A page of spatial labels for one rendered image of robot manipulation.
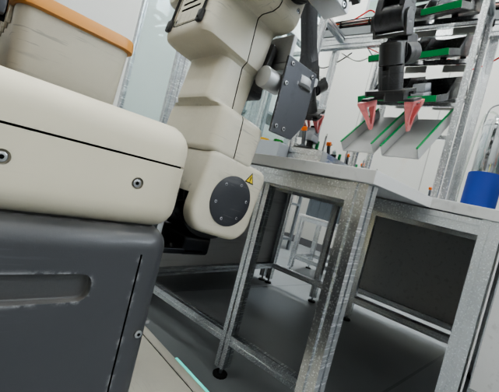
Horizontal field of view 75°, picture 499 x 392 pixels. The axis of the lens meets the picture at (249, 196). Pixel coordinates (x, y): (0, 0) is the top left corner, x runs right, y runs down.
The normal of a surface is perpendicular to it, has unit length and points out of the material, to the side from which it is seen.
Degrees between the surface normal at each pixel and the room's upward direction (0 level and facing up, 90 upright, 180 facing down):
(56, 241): 81
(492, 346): 90
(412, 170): 90
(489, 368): 90
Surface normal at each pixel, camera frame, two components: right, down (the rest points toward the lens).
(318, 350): -0.70, -0.16
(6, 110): 0.67, 0.19
